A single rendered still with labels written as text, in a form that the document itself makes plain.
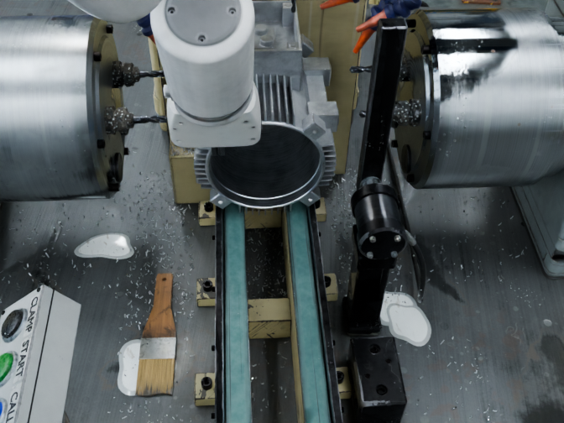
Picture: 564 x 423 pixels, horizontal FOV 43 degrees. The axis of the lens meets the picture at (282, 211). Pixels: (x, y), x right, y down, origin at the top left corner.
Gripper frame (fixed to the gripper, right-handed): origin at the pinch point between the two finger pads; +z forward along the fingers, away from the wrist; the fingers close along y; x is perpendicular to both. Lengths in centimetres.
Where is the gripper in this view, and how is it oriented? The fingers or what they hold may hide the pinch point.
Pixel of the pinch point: (217, 138)
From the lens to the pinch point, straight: 87.9
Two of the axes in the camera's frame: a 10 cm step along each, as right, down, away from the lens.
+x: -0.4, -9.7, 2.2
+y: 10.0, -0.3, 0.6
